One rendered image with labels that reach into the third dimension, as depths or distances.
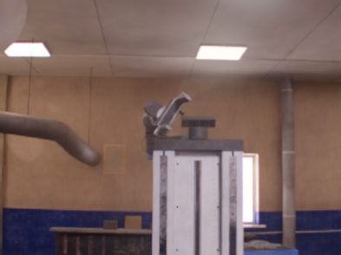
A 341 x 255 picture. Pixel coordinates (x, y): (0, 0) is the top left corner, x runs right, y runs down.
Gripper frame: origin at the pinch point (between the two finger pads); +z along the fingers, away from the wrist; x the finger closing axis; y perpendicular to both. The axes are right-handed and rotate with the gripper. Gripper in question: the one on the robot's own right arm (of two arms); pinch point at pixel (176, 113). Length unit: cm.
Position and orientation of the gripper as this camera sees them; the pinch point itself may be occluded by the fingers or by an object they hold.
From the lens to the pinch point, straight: 188.5
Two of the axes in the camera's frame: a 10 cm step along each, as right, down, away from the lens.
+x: -5.3, 8.1, -2.6
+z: 3.2, -1.0, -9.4
